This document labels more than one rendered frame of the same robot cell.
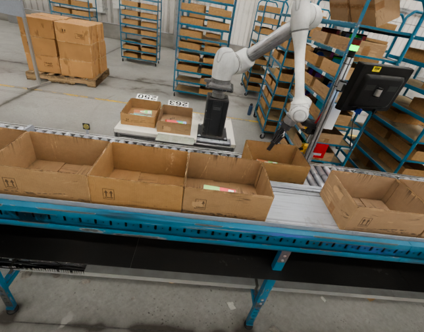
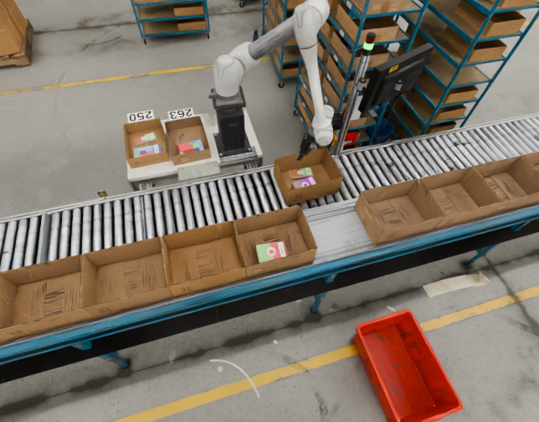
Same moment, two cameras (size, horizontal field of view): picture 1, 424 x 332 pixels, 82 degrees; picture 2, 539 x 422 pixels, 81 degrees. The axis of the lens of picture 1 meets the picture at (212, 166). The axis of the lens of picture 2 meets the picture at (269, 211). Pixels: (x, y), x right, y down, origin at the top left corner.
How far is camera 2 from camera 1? 0.87 m
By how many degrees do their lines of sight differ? 25
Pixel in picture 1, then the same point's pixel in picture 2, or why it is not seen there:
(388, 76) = (407, 67)
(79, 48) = not seen: outside the picture
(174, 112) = (180, 126)
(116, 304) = (204, 331)
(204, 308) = (276, 309)
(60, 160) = (118, 260)
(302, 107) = (325, 133)
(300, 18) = (305, 36)
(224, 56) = (226, 73)
